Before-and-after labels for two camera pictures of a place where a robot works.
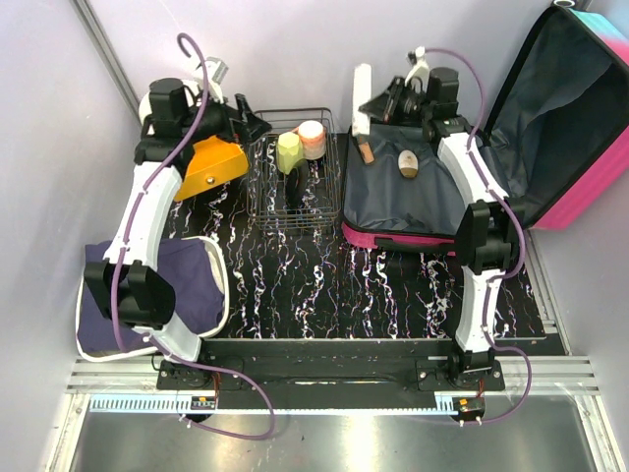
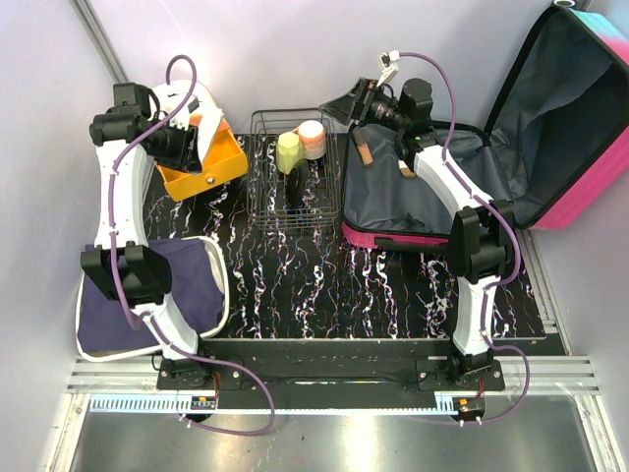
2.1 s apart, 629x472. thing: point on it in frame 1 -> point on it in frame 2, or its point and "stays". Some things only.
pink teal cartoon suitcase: (556, 136) stays
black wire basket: (294, 176) stays
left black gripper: (249, 128) -> (188, 158)
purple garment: (198, 305) stays
